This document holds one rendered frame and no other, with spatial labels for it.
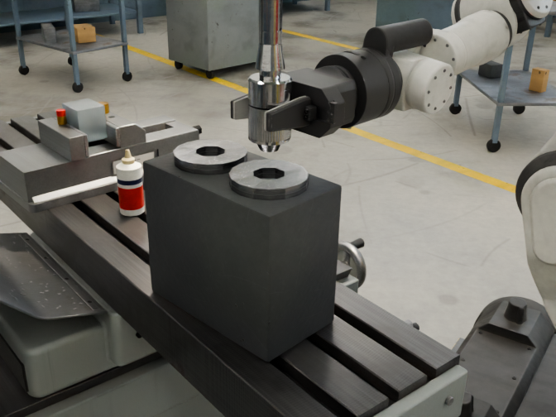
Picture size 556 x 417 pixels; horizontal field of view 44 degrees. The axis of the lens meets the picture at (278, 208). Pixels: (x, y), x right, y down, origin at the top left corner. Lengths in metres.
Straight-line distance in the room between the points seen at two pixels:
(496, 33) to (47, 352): 0.78
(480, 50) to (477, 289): 1.91
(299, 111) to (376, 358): 0.30
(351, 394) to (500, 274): 2.23
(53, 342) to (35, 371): 0.05
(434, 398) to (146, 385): 0.53
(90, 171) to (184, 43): 4.63
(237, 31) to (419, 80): 4.92
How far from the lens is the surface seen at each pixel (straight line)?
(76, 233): 1.11
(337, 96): 0.74
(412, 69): 0.87
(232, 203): 0.73
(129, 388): 1.15
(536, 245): 1.14
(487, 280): 2.89
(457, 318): 2.62
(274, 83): 0.71
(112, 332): 1.06
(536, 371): 1.47
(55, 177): 1.20
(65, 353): 1.07
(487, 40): 1.01
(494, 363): 1.42
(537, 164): 1.13
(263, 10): 0.71
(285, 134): 0.74
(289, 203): 0.73
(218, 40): 5.62
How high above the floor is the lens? 1.42
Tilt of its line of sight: 25 degrees down
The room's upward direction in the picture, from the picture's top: 1 degrees clockwise
